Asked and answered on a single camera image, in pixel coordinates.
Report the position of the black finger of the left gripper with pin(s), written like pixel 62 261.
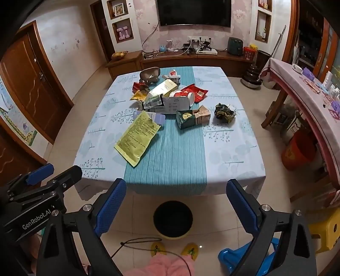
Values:
pixel 66 180

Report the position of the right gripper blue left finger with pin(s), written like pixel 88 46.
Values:
pixel 107 205

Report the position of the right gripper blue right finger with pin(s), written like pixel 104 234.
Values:
pixel 245 205

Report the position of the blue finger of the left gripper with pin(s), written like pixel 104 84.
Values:
pixel 40 174

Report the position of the yellow-green paper pouch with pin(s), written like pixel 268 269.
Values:
pixel 134 142

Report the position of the black gold wrapper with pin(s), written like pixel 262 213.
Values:
pixel 224 113

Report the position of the white lavender small box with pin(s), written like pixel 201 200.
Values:
pixel 156 117

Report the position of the green and brown carton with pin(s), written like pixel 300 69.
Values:
pixel 190 118

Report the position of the golden snack bag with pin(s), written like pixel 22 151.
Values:
pixel 139 95

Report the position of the red brown torn box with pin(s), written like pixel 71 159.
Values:
pixel 140 86

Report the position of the green white wrapper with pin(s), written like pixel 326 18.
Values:
pixel 153 102

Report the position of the red snack packet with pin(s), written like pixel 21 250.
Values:
pixel 199 93

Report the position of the cream toothpaste box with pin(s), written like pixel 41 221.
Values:
pixel 164 88

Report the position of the red paper cup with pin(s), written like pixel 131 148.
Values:
pixel 189 95

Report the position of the red white torn box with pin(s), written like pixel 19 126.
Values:
pixel 173 76

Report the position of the black round trash bin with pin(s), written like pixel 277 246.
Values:
pixel 173 220

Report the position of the blue plastic stool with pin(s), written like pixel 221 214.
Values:
pixel 229 258

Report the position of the left yellow slipper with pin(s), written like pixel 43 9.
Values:
pixel 157 248

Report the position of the yellow slipper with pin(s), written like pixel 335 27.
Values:
pixel 157 248
pixel 191 250

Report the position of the right yellow slipper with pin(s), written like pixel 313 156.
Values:
pixel 191 250

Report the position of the red bucket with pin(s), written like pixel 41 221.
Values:
pixel 299 152

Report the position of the yellow plastic stool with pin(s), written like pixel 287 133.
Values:
pixel 327 231

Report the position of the printed tablecloth with teal stripe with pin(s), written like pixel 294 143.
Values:
pixel 198 160

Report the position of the brown wooden door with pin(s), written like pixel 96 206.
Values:
pixel 33 84

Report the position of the wooden tv cabinet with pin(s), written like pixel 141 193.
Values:
pixel 233 66

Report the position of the stacked metal pots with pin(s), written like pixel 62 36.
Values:
pixel 251 78

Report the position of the fruit bowl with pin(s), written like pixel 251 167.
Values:
pixel 118 55

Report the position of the side table pink cloth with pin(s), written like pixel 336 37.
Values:
pixel 314 105

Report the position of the red basket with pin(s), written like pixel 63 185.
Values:
pixel 249 53

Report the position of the white set-top box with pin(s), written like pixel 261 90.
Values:
pixel 207 52

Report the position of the dark green appliance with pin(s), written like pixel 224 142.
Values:
pixel 235 46

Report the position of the wall poster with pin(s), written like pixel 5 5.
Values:
pixel 15 119

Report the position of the wall mounted television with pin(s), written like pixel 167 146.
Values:
pixel 195 12

